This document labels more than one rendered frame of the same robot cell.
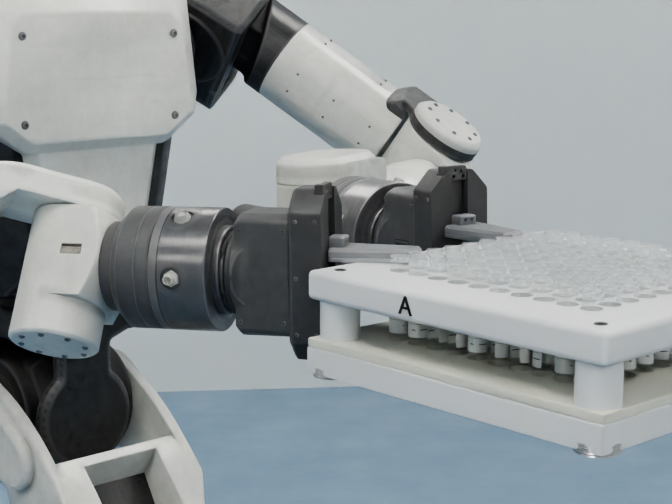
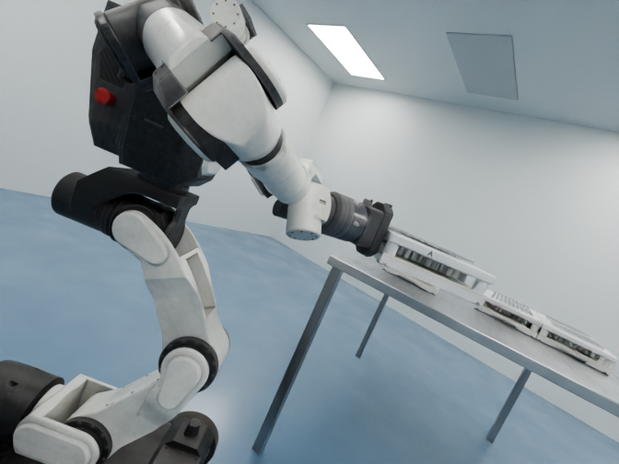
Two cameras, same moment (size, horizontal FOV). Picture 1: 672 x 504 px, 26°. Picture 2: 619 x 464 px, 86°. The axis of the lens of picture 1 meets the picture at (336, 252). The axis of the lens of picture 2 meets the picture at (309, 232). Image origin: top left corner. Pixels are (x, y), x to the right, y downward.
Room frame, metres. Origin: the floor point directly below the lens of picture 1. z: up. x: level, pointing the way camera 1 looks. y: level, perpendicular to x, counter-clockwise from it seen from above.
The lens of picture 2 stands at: (0.62, 0.66, 1.09)
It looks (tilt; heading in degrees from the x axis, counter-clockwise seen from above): 7 degrees down; 310
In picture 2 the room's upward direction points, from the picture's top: 23 degrees clockwise
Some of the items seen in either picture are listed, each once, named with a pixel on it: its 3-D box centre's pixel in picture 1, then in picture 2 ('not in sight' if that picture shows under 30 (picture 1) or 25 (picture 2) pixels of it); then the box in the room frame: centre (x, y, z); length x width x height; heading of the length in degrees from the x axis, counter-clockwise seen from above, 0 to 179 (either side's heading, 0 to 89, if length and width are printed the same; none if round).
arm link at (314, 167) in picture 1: (333, 202); not in sight; (1.29, 0.00, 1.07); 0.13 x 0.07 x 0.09; 151
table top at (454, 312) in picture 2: not in sight; (472, 303); (1.02, -1.24, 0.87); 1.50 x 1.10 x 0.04; 106
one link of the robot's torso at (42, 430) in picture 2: not in sight; (81, 421); (1.41, 0.28, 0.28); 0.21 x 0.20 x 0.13; 43
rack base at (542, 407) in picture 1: (566, 357); (415, 266); (0.94, -0.15, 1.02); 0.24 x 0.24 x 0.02; 43
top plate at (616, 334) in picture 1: (569, 286); (424, 249); (0.94, -0.15, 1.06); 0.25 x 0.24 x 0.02; 133
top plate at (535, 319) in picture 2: not in sight; (509, 307); (0.85, -1.13, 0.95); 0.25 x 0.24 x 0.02; 10
